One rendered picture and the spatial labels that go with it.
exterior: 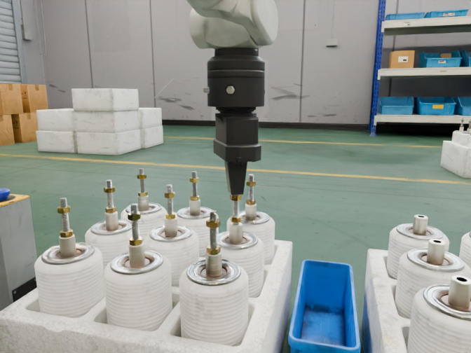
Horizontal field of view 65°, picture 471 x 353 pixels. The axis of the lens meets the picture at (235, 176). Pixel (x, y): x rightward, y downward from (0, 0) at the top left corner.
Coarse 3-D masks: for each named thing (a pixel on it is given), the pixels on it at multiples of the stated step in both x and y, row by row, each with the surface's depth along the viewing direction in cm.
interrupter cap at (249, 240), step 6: (222, 234) 64; (228, 234) 64; (246, 234) 64; (252, 234) 64; (222, 240) 62; (228, 240) 62; (246, 240) 62; (252, 240) 61; (222, 246) 59; (228, 246) 59; (234, 246) 59; (240, 246) 59; (246, 246) 59; (252, 246) 60
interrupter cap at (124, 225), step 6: (102, 222) 70; (120, 222) 70; (126, 222) 70; (90, 228) 67; (96, 228) 67; (102, 228) 68; (120, 228) 68; (126, 228) 67; (96, 234) 65; (102, 234) 64; (108, 234) 64; (114, 234) 65
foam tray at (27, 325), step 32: (288, 256) 73; (288, 288) 77; (0, 320) 53; (32, 320) 52; (64, 320) 52; (96, 320) 53; (256, 320) 52; (288, 320) 81; (0, 352) 54; (32, 352) 52; (64, 352) 51; (96, 352) 49; (128, 352) 48; (160, 352) 47; (192, 352) 46; (224, 352) 45; (256, 352) 45
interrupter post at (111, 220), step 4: (116, 212) 67; (108, 216) 66; (112, 216) 66; (116, 216) 67; (108, 220) 67; (112, 220) 67; (116, 220) 67; (108, 224) 67; (112, 224) 67; (116, 224) 67; (108, 228) 67; (112, 228) 67; (116, 228) 67
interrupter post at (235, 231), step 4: (232, 224) 61; (240, 224) 61; (232, 228) 61; (236, 228) 60; (240, 228) 61; (232, 232) 61; (236, 232) 61; (240, 232) 61; (232, 236) 61; (236, 236) 61; (240, 236) 61; (232, 240) 61; (236, 240) 61; (240, 240) 61
